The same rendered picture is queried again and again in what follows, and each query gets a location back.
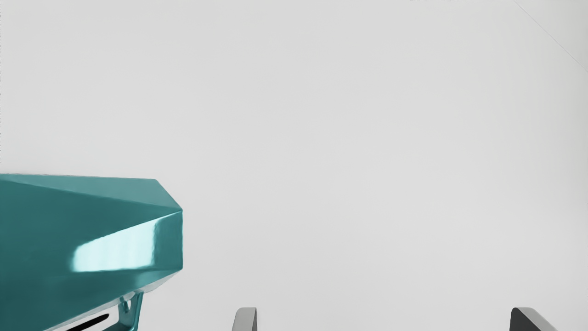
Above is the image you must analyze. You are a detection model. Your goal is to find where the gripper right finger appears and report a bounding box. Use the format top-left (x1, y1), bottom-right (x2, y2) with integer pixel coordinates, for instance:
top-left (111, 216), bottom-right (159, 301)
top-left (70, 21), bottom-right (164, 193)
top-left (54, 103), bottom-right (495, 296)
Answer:
top-left (510, 307), bottom-right (560, 331)

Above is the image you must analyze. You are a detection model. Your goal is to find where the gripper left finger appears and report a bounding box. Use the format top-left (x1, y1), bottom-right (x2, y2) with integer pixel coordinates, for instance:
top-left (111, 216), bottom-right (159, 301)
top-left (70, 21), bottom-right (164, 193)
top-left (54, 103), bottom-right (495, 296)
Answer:
top-left (232, 307), bottom-right (258, 331)

